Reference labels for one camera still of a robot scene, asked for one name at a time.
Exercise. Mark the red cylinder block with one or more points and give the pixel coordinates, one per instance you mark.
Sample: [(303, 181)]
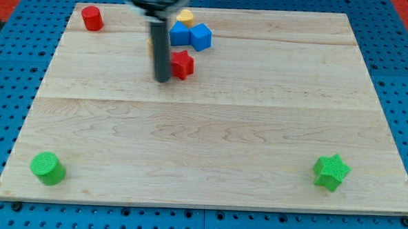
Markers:
[(92, 18)]

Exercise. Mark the blue triangular block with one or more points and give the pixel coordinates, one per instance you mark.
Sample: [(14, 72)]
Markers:
[(179, 35)]

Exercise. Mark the blue cube block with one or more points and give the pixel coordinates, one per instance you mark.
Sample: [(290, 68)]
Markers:
[(200, 37)]

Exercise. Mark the wooden board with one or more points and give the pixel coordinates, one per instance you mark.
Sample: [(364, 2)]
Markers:
[(273, 93)]

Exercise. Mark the yellow block behind rod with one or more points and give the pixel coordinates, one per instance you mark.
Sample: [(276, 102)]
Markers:
[(150, 46)]

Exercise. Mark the red star block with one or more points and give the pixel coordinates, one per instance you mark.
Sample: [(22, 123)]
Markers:
[(182, 64)]

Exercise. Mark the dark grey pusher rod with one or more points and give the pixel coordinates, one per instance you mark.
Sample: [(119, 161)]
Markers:
[(161, 50)]

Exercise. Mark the green cylinder block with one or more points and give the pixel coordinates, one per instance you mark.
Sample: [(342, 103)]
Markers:
[(47, 168)]

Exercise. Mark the green star block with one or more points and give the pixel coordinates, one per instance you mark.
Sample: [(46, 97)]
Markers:
[(330, 172)]

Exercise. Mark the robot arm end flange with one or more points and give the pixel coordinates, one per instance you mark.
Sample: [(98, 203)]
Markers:
[(157, 10)]

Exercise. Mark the yellow heart block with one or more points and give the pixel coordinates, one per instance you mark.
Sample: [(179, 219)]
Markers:
[(186, 18)]

